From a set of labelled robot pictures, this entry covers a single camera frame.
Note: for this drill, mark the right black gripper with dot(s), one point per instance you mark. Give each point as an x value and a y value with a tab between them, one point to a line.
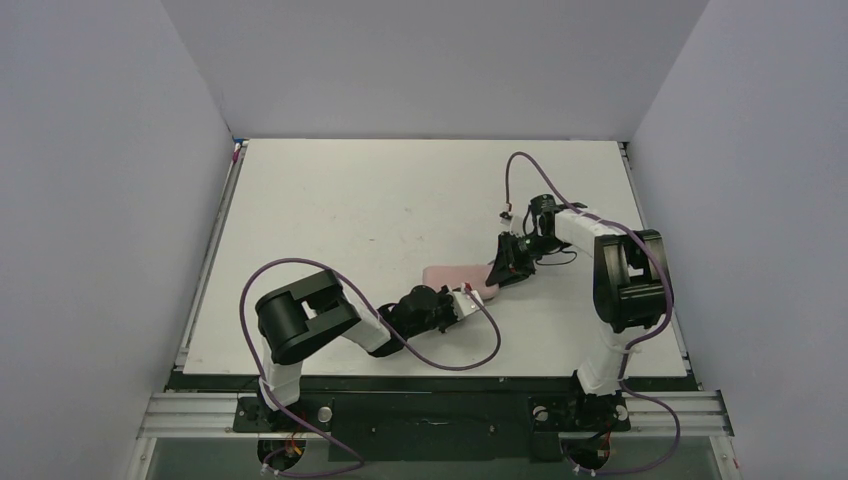
509	258

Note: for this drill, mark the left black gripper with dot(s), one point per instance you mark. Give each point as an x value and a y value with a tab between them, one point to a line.
452	304

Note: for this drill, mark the pink umbrella case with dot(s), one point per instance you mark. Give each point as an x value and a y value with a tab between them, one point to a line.
437	276

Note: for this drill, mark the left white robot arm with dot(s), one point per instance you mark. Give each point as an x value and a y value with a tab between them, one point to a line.
301	318

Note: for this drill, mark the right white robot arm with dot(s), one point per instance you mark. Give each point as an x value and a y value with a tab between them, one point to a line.
630	289

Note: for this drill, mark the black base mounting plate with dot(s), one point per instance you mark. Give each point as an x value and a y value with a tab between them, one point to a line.
381	419

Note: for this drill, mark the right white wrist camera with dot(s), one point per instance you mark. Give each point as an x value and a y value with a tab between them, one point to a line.
513	223

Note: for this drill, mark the aluminium extrusion rail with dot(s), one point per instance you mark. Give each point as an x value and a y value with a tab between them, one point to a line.
703	438

